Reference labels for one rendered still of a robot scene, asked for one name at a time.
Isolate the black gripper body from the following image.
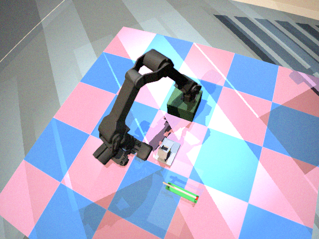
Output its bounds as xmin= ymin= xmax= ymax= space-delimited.
xmin=122 ymin=134 xmax=153 ymax=161

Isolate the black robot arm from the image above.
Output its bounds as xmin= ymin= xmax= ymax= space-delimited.
xmin=93 ymin=48 xmax=202 ymax=166

